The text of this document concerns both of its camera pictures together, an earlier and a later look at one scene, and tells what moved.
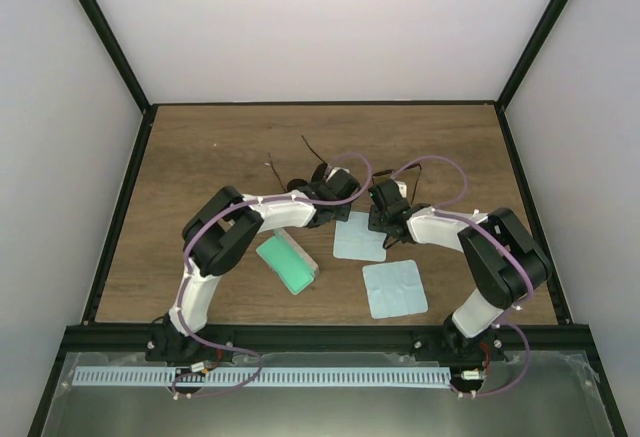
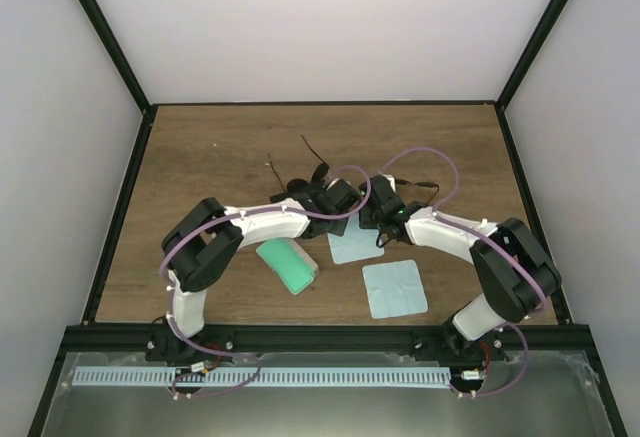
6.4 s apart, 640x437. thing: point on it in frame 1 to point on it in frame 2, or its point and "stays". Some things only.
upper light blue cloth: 353,240 stays
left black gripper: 343,213 to 339,227
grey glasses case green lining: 286,260 stays
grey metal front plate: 541,394 stays
